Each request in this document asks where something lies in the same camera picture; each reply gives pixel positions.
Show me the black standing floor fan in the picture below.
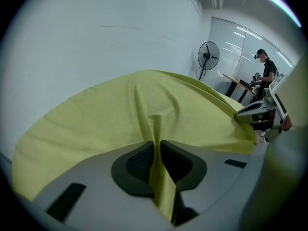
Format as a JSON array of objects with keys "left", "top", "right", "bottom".
[{"left": 196, "top": 41, "right": 220, "bottom": 81}]

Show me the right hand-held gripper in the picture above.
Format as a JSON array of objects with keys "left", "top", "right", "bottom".
[{"left": 234, "top": 73, "right": 294, "bottom": 143}]

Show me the round wooden table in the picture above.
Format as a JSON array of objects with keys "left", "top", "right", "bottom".
[{"left": 222, "top": 73, "right": 257, "bottom": 104}]

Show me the window with white blinds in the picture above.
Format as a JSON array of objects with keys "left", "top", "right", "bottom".
[{"left": 208, "top": 16, "right": 297, "bottom": 101}]

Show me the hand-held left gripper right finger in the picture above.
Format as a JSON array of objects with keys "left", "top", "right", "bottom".
[{"left": 160, "top": 140, "right": 253, "bottom": 227}]

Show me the yellow cloth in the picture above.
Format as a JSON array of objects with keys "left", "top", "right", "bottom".
[{"left": 11, "top": 69, "right": 257, "bottom": 226}]

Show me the black device with cables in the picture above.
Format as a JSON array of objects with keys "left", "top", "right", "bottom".
[{"left": 238, "top": 79, "right": 253, "bottom": 90}]

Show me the long ceiling light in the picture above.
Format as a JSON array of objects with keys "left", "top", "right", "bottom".
[{"left": 256, "top": 0, "right": 302, "bottom": 28}]

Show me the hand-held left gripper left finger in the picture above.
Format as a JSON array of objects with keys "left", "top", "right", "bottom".
[{"left": 35, "top": 140, "right": 175, "bottom": 231}]

